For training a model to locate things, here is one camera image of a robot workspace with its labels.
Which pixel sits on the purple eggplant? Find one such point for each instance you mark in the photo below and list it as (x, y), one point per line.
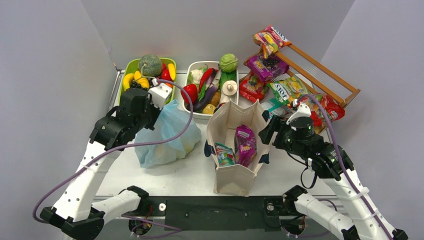
(208, 95)

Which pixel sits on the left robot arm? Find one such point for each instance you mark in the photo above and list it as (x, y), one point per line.
(75, 212)

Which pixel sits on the white cauliflower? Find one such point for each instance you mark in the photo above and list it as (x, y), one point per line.
(196, 76)

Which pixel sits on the green melon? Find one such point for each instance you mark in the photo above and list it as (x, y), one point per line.
(150, 65)

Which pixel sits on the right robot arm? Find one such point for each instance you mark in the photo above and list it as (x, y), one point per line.
(333, 166)

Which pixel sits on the white mushroom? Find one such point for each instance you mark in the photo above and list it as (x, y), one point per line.
(229, 88)

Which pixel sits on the small purple snack bag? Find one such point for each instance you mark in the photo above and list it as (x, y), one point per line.
(266, 69)

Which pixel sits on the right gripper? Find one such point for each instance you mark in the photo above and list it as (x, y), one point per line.
(277, 123)

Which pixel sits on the red bell pepper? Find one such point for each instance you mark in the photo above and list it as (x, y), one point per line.
(192, 91)

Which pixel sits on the green fruit tray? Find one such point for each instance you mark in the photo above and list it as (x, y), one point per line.
(131, 68)

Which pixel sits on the top orange candy bag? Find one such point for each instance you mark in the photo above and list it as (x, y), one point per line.
(270, 40)

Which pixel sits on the green candy bag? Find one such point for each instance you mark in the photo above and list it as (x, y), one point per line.
(287, 90)

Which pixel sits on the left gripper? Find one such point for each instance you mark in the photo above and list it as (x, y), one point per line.
(156, 110)

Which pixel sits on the yellow pear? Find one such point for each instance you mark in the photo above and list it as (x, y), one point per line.
(209, 109)

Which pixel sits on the white vegetable tray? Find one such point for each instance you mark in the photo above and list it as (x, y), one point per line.
(211, 64)

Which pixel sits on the green cabbage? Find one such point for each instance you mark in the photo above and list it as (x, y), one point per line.
(228, 63)

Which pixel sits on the wooden display rack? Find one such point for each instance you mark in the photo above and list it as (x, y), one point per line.
(314, 75)

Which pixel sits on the light blue plastic bag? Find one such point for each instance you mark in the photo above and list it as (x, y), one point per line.
(170, 122)

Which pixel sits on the red snack bag left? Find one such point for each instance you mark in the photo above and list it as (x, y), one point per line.
(251, 88)

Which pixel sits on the red snack bag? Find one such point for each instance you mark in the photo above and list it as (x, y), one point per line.
(333, 110)
(251, 88)

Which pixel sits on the teal snack bag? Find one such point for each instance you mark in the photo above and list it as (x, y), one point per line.
(225, 155)
(275, 108)

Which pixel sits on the large purple snack bag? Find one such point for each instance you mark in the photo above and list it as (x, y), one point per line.
(245, 145)

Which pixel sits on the red chili pepper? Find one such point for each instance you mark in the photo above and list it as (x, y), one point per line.
(204, 78)

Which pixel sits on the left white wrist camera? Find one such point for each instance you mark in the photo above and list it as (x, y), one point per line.
(160, 93)

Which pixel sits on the red snack bag right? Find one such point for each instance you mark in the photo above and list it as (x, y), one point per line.
(333, 110)

